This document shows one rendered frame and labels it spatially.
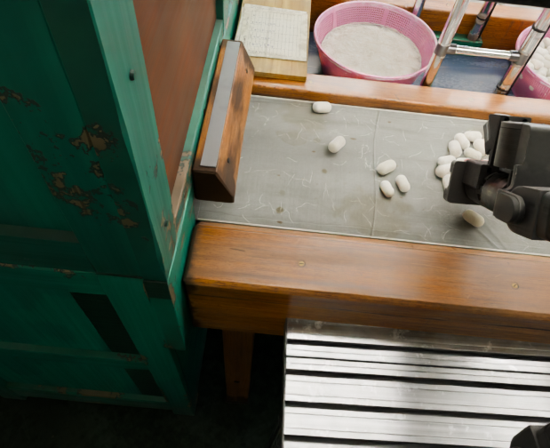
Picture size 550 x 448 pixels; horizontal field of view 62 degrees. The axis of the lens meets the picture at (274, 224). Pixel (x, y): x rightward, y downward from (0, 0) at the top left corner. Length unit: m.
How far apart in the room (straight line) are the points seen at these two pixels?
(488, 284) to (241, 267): 0.36
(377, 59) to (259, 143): 0.36
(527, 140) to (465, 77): 0.58
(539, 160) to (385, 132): 0.33
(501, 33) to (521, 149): 0.67
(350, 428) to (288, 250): 0.26
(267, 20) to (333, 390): 0.74
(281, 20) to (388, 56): 0.24
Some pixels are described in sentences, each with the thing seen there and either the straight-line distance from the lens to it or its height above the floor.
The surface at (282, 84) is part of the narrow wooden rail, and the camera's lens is 0.92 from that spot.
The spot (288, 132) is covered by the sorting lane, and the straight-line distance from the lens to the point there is 0.86.
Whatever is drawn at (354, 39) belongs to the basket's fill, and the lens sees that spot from 1.11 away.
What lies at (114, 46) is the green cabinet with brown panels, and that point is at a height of 1.15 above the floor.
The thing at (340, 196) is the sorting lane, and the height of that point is 0.74.
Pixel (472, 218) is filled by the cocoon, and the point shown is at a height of 0.76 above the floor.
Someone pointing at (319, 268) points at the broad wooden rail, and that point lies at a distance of 0.67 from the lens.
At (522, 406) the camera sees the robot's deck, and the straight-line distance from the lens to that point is 0.81.
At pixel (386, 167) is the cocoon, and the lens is 0.81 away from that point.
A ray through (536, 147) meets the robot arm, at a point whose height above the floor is 0.96.
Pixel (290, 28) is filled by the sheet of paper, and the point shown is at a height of 0.78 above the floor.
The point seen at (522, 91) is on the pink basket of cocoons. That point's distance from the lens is 1.18.
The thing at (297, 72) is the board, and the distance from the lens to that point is 0.93.
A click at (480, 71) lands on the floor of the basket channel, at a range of 1.24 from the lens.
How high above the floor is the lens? 1.35
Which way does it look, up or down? 56 degrees down
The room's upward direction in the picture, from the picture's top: 7 degrees clockwise
